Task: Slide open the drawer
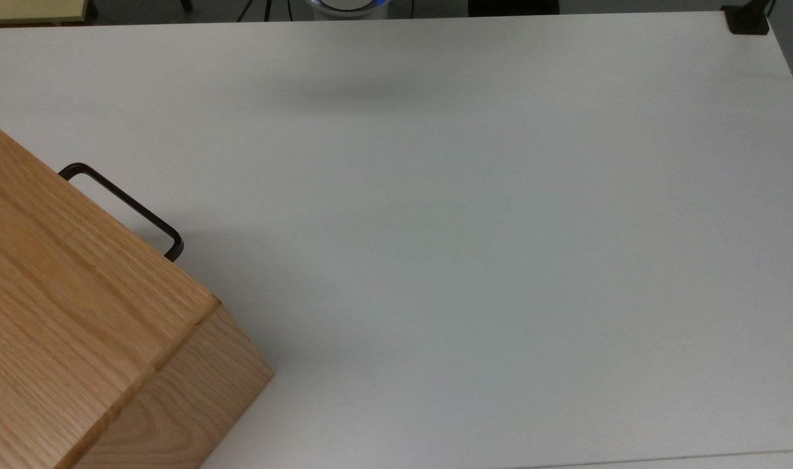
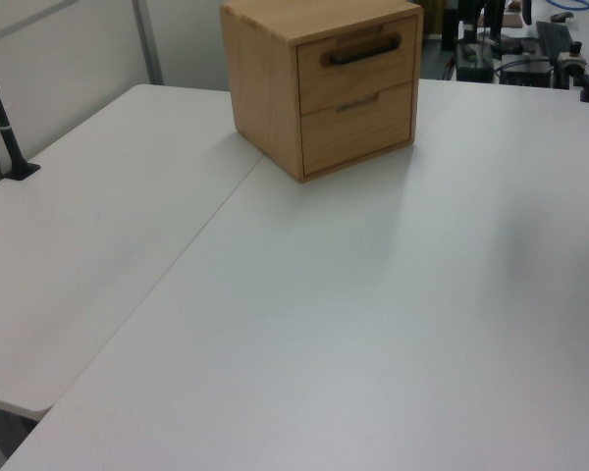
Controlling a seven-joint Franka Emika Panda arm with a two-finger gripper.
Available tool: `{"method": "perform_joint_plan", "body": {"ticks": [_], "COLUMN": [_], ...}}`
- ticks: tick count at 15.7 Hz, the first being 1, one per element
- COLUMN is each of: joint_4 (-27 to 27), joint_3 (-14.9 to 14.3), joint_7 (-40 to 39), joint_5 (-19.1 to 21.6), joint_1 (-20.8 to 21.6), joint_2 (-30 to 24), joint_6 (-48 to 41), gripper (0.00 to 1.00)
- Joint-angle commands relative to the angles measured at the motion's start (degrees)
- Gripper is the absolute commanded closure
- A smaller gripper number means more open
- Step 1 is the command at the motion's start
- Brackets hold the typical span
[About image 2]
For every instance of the wooden drawer with notch grip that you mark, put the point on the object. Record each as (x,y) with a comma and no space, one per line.
(358,137)

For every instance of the wooden two-drawer cabinet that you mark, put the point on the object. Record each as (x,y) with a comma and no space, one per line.
(260,83)

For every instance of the black electronics box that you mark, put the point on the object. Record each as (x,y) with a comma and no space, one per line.
(473,64)

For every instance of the black computer case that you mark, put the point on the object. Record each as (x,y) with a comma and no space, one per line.
(527,73)

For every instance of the black computer keyboard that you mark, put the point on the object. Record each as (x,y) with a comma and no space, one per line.
(554,36)

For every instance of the emergency stop button box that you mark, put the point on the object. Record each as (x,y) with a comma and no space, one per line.
(573,56)

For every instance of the black computer mouse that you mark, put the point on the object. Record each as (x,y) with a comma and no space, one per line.
(562,16)

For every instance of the grey partition frame post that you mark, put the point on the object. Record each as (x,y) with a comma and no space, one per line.
(149,44)

